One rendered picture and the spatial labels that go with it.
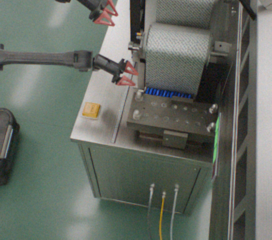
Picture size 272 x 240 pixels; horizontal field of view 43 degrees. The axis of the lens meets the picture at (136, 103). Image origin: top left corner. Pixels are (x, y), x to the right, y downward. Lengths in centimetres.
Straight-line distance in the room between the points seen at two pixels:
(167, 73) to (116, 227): 123
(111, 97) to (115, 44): 35
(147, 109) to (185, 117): 17
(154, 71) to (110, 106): 32
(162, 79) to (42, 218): 135
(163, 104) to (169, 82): 10
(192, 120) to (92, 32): 199
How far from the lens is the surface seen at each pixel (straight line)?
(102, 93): 172
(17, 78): 308
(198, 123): 150
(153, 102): 153
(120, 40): 195
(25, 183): 257
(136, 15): 173
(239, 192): 93
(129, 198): 219
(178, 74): 148
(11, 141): 254
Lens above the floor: 229
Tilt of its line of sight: 56 degrees down
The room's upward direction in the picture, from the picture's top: straight up
